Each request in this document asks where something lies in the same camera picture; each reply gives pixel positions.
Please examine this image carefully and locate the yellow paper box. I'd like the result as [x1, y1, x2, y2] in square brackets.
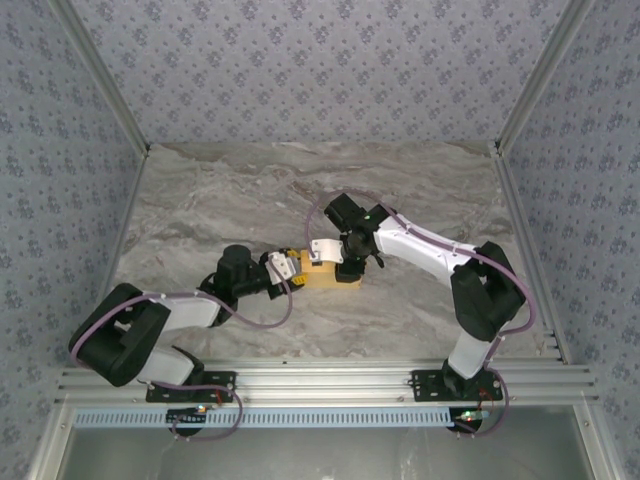
[298, 247, 362, 293]

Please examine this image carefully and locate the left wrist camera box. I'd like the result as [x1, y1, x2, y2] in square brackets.
[266, 248, 301, 282]

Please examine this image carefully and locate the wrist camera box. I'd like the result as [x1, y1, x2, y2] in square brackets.
[308, 238, 346, 264]
[266, 248, 301, 282]

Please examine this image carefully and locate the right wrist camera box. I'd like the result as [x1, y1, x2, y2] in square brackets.
[308, 238, 346, 264]

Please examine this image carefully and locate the aluminium cross rail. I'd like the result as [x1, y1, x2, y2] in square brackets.
[54, 357, 600, 404]

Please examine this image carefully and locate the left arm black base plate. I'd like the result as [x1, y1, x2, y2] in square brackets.
[145, 370, 238, 404]

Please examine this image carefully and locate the aluminium table side rail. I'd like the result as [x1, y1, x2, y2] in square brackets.
[74, 147, 154, 369]
[489, 144, 574, 366]

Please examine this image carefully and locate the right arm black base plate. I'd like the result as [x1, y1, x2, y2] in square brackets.
[410, 369, 504, 403]

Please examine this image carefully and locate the slotted pale blue cable duct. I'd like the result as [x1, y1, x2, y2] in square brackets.
[72, 405, 456, 430]

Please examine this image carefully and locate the aluminium frame post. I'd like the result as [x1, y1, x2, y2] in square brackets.
[491, 0, 600, 158]
[47, 0, 153, 158]

